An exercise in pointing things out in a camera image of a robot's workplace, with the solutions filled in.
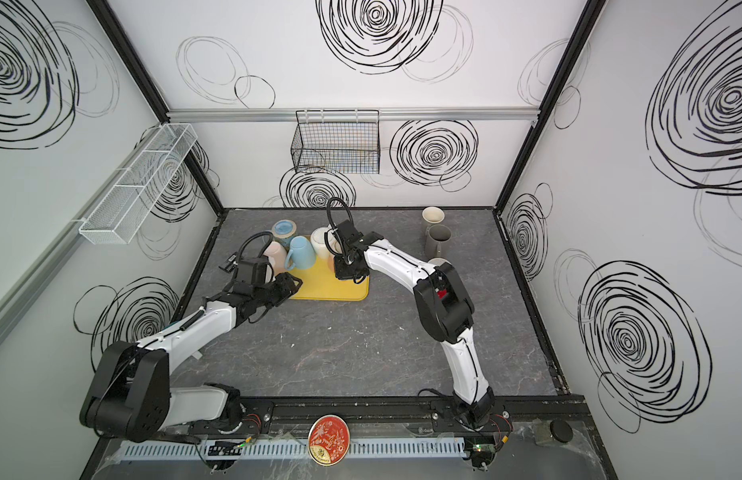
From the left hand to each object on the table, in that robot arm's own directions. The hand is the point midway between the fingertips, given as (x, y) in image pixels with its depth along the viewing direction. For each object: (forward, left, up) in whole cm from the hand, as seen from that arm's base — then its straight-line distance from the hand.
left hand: (301, 282), depth 88 cm
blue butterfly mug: (+19, +10, +1) cm, 21 cm away
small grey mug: (+31, -42, -2) cm, 53 cm away
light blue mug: (+11, +3, -2) cm, 12 cm away
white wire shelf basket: (+3, +41, +25) cm, 47 cm away
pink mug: (+10, +10, +1) cm, 14 cm away
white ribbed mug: (+18, -1, -2) cm, 19 cm away
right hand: (+4, -10, -1) cm, 11 cm away
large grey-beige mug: (+18, -42, 0) cm, 46 cm away
